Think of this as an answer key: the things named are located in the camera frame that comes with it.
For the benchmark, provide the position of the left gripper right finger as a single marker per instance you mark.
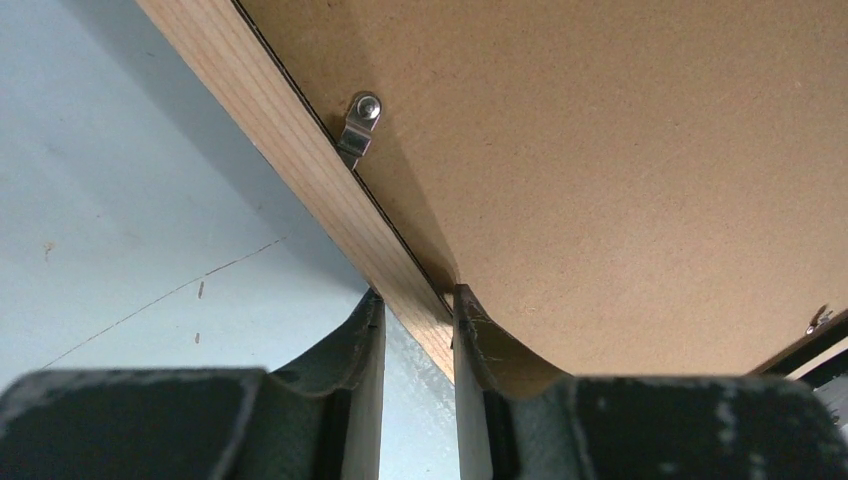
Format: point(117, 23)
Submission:
point(520, 417)

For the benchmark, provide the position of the black picture frame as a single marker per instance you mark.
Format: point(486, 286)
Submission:
point(298, 166)

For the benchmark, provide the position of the brown cardboard backing board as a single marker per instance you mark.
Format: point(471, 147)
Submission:
point(596, 166)

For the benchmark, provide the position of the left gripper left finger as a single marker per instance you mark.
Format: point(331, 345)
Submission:
point(317, 417)

